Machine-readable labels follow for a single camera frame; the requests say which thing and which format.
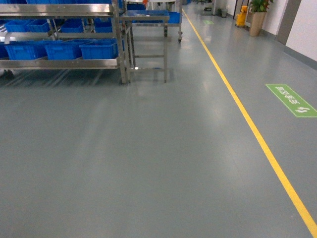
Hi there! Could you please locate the steel flow rack shelf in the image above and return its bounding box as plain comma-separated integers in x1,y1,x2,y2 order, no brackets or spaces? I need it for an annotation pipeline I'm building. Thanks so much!
0,0,129,84

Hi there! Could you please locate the small stainless steel table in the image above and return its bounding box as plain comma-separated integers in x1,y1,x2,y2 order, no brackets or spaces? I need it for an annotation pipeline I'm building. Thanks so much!
120,10,169,83

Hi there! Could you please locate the yellow mop bucket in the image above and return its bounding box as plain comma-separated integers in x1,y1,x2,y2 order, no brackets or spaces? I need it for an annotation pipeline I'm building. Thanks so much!
235,5,248,27

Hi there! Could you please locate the green floor sign sticker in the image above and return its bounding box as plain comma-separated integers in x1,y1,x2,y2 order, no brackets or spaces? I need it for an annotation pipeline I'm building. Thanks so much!
266,84,317,118

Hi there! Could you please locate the gold plant pot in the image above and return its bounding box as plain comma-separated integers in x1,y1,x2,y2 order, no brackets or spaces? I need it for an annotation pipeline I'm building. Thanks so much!
249,12,266,37

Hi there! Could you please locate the green potted plant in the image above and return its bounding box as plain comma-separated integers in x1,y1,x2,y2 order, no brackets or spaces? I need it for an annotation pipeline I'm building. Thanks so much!
249,0,274,13

